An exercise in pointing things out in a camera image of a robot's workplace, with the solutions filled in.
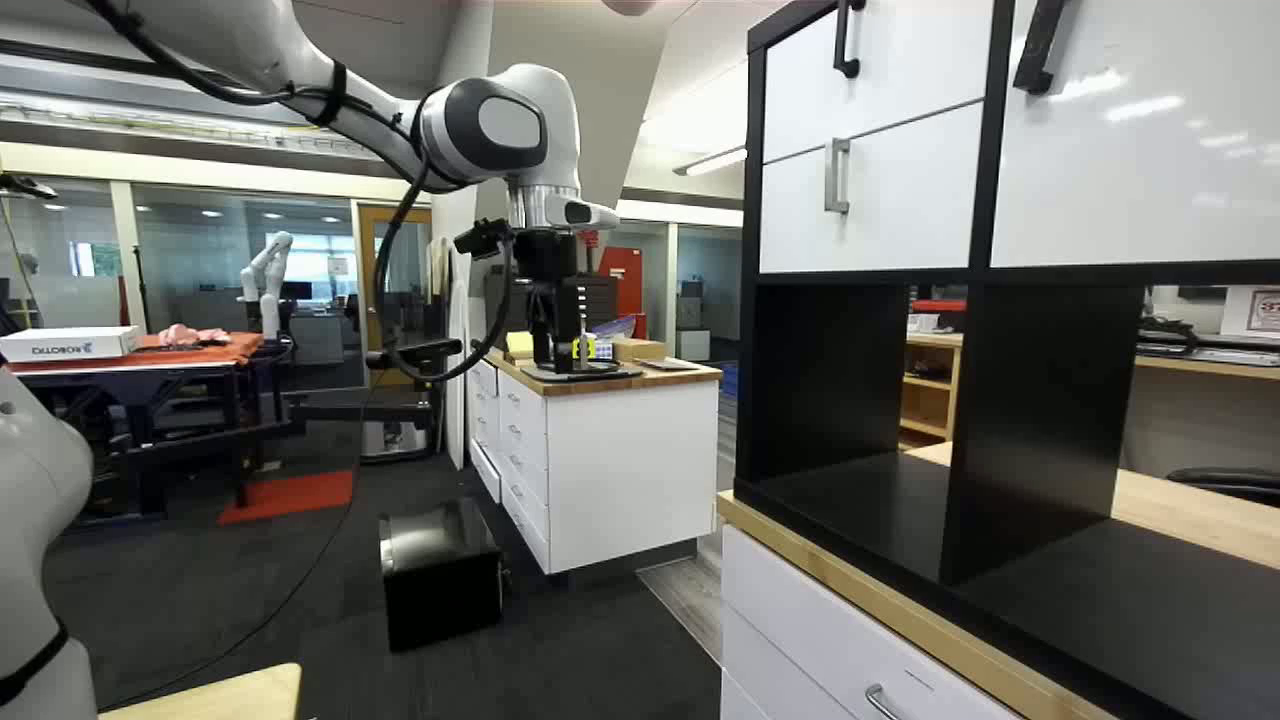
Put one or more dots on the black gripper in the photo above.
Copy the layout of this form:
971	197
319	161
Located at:
538	283

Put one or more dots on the black door handle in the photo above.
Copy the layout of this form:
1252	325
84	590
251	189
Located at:
1032	70

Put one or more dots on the white cabinet door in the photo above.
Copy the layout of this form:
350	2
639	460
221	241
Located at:
1155	146

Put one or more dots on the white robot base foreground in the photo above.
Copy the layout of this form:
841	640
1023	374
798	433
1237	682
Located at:
44	470

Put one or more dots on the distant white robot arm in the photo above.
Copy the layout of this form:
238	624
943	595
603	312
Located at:
262	283

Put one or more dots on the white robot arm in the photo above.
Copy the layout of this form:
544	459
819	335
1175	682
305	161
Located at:
512	126

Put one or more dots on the white island cabinet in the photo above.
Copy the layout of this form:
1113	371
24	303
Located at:
599	470

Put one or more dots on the small black box stool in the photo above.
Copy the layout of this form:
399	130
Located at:
441	575

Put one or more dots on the red floor mat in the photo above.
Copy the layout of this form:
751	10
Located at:
289	499

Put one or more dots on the white lower left drawer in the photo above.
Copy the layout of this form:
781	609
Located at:
909	197

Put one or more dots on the white drawer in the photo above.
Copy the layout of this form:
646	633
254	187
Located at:
909	197
918	59

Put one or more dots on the red topped work table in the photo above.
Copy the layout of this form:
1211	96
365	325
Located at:
144	382

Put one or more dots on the white cabinet with wood top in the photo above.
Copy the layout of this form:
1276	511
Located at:
1160	615

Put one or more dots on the white upper left drawer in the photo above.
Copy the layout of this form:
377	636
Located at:
918	59

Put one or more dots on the white flat box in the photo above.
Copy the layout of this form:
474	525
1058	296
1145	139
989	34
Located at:
44	345

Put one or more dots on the black cube shelf unit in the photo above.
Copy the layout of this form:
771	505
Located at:
943	422

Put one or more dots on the silver lower drawer handle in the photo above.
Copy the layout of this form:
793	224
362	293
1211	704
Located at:
838	176

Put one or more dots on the black upper drawer handle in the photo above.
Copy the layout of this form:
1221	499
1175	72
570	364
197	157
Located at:
846	59

